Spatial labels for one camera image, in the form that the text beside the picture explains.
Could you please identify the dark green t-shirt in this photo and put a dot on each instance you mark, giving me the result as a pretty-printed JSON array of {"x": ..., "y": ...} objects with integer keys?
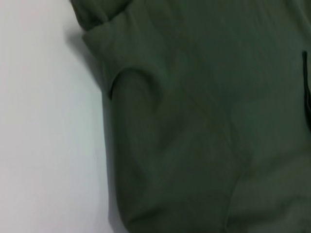
[{"x": 194, "y": 121}]

